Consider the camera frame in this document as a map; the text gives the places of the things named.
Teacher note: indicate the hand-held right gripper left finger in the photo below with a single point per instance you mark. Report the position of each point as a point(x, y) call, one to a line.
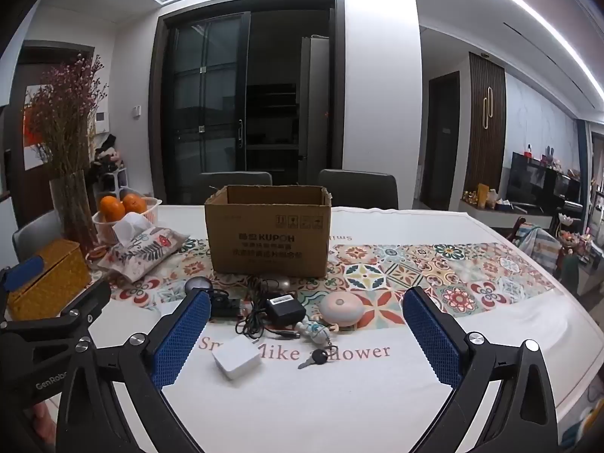
point(181, 339)

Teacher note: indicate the dark grey dining chair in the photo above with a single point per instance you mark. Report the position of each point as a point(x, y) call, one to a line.
point(358, 184)
point(236, 180)

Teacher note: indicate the black-headed key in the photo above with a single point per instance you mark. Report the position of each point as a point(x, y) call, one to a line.
point(320, 356)

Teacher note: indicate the small black device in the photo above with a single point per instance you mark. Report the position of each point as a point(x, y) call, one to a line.
point(226, 306)

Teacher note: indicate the pile of plush toys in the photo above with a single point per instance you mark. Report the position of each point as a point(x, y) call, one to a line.
point(106, 153)

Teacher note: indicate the red and white wall poster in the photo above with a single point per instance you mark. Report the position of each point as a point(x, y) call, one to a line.
point(35, 153)

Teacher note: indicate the pink round device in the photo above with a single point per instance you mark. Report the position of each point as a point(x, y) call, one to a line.
point(340, 309)

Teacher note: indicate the floral tissue pack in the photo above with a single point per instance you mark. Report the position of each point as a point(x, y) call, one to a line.
point(146, 252)

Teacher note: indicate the white wall switch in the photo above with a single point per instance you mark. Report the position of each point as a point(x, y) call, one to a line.
point(137, 111)

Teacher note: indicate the yellow woven box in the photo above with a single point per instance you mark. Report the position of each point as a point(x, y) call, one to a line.
point(47, 278)

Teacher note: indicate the white intercom panel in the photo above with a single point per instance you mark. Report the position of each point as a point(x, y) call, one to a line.
point(100, 119)

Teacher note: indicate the brown wooden door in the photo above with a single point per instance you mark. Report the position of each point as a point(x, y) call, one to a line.
point(14, 184)

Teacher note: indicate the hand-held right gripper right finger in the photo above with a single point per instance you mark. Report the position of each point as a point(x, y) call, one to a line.
point(432, 337)

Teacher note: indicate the dark interior door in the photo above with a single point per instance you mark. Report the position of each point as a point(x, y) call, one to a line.
point(443, 141)

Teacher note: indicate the brown cardboard box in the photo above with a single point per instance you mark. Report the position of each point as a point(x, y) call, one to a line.
point(264, 245)

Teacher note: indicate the white television cabinet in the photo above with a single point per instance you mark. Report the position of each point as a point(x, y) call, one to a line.
point(519, 219)

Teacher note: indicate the white fruit basket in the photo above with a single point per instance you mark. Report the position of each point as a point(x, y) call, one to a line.
point(152, 212)

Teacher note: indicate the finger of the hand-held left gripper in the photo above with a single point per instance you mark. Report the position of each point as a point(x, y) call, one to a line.
point(26, 271)
point(89, 299)

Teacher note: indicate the white shoe rack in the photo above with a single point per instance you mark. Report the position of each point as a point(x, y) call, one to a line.
point(115, 181)

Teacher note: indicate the sliding glass door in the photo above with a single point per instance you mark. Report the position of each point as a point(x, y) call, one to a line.
point(207, 94)

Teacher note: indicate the black television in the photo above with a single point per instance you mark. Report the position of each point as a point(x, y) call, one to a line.
point(538, 179)

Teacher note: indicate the pile of oranges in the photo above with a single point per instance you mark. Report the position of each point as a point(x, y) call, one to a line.
point(112, 207)

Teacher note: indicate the chair with striped cloth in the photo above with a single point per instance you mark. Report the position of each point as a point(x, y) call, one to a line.
point(538, 245)

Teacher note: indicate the slatted wooden wall panel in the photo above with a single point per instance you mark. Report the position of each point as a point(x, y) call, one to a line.
point(474, 151)

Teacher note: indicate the light grey chair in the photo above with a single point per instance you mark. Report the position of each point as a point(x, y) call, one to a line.
point(33, 238)

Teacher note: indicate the black rounded device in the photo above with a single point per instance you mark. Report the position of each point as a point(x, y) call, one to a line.
point(198, 284)

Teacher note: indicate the white square adapter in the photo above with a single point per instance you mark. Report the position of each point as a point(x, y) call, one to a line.
point(236, 361)

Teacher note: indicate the person's left hand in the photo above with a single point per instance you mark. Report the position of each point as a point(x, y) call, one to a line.
point(45, 422)

